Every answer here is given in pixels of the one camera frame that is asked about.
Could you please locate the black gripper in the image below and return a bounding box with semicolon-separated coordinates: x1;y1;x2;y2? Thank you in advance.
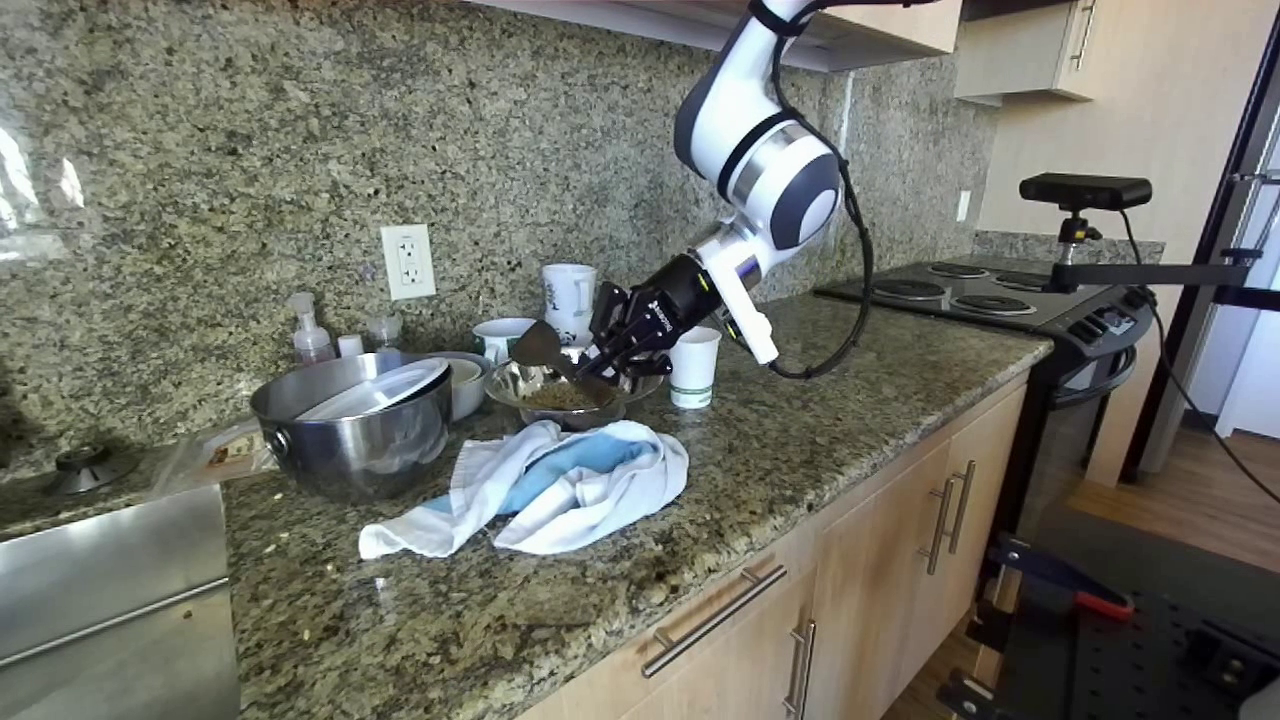
586;255;728;390

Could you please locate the brown food in bowl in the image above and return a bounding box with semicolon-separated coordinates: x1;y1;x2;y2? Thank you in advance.
515;380;610;415

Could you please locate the white paper cup green band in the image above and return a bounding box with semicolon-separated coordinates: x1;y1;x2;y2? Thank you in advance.
669;326;726;415

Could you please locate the green and white mug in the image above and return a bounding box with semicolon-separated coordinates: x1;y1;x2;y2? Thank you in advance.
471;316;541;368

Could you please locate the white and blue cloth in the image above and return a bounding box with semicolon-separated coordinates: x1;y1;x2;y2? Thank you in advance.
355;415;698;563

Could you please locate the large stainless steel pot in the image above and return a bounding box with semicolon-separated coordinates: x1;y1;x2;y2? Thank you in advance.
250;347;462;500

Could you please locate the clear soap dispenser bottle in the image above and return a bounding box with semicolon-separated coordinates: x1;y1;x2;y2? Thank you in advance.
289;289;336;368

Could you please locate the black electric cooktop range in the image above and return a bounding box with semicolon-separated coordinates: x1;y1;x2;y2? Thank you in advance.
811;255;1161;403

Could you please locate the light wood upper cabinet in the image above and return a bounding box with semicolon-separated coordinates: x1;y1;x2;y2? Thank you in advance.
471;0;969;80

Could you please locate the stainless steel sink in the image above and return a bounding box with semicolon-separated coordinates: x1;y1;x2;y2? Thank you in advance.
0;480;240;720

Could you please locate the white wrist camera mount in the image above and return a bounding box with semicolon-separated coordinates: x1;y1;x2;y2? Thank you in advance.
698;219;783;368

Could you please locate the white wall power outlet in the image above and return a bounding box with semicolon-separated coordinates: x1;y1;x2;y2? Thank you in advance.
375;219;442;305

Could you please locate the metal cabinet bar handle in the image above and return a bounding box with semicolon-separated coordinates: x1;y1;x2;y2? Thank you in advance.
944;458;981;559
781;609;821;720
635;557;791;685
921;478;962;579

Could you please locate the black camera on stand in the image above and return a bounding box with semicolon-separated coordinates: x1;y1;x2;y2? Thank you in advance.
1017;170;1265;296

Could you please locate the red handled tool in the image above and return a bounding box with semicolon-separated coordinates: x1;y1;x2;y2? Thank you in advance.
989;536;1142;632

